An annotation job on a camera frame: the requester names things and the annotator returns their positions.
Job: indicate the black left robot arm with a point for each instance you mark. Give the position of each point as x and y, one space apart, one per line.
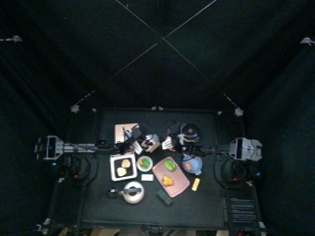
61 148

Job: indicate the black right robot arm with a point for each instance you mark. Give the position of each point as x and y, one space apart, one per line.
241 149

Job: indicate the green toy vegetable in bowl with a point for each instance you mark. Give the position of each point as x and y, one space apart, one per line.
142 162

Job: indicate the small pale green bowl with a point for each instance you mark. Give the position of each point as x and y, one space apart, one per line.
144 163

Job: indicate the light wooden cutting board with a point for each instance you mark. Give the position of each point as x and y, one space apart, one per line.
121 132

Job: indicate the toasted bread piece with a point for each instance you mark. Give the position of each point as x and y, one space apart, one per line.
121 171
125 163

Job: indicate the white square plate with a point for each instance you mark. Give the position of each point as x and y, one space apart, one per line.
122 167

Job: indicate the light blue pot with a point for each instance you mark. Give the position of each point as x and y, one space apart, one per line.
192 164

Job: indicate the orange toy food in pot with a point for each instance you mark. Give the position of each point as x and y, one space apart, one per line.
188 166

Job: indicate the small white block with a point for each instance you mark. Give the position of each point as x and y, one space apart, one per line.
146 177

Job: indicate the pink cutting board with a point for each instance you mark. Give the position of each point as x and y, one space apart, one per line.
172 177

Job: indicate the orange toy pepper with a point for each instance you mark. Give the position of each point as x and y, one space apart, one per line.
166 181

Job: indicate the yellow toy block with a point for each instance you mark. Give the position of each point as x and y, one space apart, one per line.
196 184

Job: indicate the small black round lid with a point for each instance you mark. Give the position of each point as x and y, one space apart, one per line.
112 192

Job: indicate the dark green sponge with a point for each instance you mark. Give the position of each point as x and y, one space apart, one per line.
164 197

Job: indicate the white text label sticker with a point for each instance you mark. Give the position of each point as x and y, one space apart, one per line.
241 209

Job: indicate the silver frame middle bracket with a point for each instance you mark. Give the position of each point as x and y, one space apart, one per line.
156 108

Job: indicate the silver frame corner bracket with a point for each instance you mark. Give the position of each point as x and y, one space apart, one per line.
307 40
14 39
239 111
74 108

